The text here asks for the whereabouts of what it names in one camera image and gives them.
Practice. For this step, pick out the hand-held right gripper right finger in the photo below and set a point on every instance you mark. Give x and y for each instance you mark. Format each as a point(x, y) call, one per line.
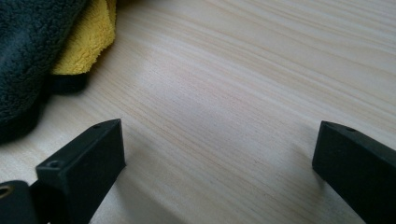
point(358, 168)

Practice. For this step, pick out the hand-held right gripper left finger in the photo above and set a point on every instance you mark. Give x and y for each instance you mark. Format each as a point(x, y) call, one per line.
point(84, 161)

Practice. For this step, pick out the yellow and dark grey towel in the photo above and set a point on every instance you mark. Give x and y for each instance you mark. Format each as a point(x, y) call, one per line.
point(28, 46)

